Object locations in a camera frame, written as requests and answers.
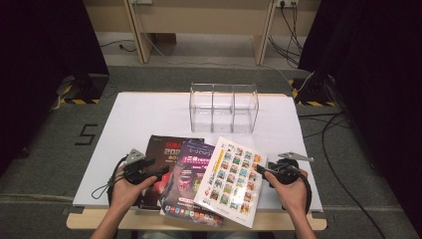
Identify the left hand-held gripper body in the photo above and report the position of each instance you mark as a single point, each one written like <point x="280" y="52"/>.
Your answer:
<point x="134" y="166"/>

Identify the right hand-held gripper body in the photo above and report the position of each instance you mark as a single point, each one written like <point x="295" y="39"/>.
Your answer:
<point x="285" y="167"/>

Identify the dark brown magazine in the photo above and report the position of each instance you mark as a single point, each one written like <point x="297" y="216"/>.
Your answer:
<point x="166" y="147"/>

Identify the purple magazine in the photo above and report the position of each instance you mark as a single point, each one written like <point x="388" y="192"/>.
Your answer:
<point x="189" y="179"/>

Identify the white book with picture grid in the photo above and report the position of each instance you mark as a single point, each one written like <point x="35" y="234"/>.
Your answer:
<point x="232" y="186"/>

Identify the clear acrylic book rack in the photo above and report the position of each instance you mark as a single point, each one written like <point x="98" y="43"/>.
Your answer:
<point x="223" y="109"/>

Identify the person's right hand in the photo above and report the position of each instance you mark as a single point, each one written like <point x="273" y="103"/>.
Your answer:
<point x="293" y="192"/>

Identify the person's left hand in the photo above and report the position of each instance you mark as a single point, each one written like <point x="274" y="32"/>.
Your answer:
<point x="127" y="194"/>

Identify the black stand base striped tape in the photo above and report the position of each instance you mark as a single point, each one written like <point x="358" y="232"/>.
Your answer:
<point x="86" y="88"/>
<point x="315" y="91"/>

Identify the black curtain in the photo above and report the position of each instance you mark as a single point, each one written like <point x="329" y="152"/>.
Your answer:
<point x="375" y="83"/>
<point x="43" y="66"/>

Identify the beige wooden desk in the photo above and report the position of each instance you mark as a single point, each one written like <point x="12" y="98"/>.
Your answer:
<point x="205" y="16"/>

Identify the white wall socket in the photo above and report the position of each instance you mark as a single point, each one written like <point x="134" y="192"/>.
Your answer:
<point x="287" y="2"/>

